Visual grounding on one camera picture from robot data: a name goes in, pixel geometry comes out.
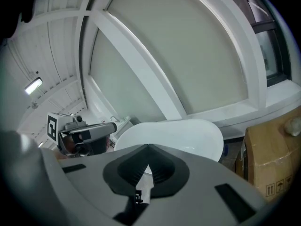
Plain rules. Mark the plain cardboard box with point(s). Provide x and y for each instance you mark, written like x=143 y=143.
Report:
x=268 y=154

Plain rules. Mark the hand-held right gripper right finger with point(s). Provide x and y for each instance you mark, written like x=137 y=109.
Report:
x=188 y=211

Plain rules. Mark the person's left hand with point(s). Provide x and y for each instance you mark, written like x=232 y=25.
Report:
x=70 y=146

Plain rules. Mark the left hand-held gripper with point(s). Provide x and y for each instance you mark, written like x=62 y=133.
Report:
x=53 y=128

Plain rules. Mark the white bathtub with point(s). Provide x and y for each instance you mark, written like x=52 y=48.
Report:
x=176 y=135

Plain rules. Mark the black framed window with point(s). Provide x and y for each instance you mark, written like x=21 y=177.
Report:
x=270 y=55

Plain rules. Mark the ceiling lamp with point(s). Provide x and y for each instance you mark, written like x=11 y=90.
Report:
x=34 y=85

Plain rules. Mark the white vanity cabinet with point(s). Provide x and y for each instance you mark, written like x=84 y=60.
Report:
x=123 y=121

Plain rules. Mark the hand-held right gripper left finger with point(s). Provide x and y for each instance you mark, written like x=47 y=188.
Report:
x=82 y=192

